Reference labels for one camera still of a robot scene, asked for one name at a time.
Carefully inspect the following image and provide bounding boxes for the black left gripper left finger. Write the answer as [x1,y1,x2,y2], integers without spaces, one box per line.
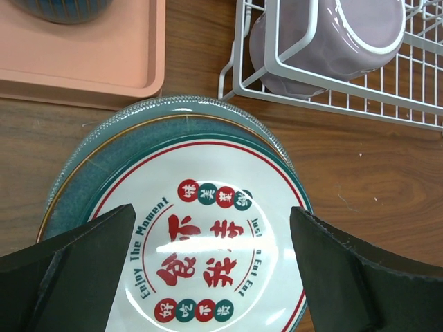
[1,204,136,331]

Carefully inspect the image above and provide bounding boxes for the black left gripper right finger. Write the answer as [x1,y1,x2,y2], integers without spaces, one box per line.
[290,207,442,331]

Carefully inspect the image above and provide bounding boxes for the teal glazed floral plate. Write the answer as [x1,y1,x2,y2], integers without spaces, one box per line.
[37,113,269,241]

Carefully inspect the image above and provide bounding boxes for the red Chinese text white plate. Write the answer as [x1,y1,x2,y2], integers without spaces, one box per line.
[85,134,311,331]

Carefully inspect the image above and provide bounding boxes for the purple mug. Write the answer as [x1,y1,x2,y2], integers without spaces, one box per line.
[249,0,406,99]

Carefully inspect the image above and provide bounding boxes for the grey-green beaded rim plate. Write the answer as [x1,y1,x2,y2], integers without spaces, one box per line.
[44,95,297,215]

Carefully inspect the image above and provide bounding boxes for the salmon pink tray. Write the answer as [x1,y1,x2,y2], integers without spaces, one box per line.
[1,1,166,110]

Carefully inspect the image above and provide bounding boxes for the dark blue small mug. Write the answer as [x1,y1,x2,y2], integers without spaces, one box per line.
[11,0,113,24]

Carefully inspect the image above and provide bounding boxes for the white wire dish rack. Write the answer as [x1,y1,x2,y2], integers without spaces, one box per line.
[217,1,442,131]

